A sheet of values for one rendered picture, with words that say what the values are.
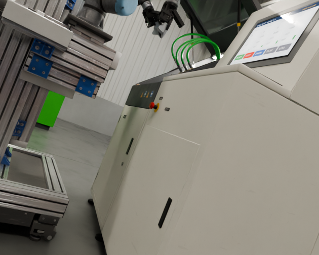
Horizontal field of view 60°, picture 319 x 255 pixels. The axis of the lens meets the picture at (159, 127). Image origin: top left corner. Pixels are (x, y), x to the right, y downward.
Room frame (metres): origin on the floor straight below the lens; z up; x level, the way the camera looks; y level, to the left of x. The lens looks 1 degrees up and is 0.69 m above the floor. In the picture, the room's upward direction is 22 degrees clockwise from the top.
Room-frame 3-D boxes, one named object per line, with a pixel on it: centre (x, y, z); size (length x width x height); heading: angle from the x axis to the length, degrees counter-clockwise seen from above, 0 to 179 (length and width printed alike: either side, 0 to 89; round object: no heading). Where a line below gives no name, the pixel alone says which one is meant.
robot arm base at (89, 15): (1.37, 0.52, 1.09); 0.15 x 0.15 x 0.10
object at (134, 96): (1.82, 0.18, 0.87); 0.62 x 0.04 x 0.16; 20
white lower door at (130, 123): (1.82, 0.20, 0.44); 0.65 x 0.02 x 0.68; 20
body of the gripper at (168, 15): (1.68, 0.22, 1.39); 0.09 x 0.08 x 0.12; 110
